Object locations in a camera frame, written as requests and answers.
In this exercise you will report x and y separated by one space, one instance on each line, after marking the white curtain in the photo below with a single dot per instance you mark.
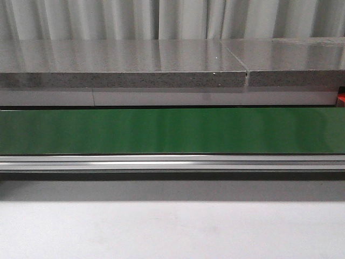
24 20

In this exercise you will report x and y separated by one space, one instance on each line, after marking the aluminium conveyor frame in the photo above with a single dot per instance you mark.
173 163

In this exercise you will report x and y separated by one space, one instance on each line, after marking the red tray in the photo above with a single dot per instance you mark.
340 100

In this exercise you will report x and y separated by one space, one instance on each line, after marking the grey stone counter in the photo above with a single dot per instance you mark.
192 72

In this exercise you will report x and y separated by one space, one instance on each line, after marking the green conveyor belt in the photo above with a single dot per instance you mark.
173 130

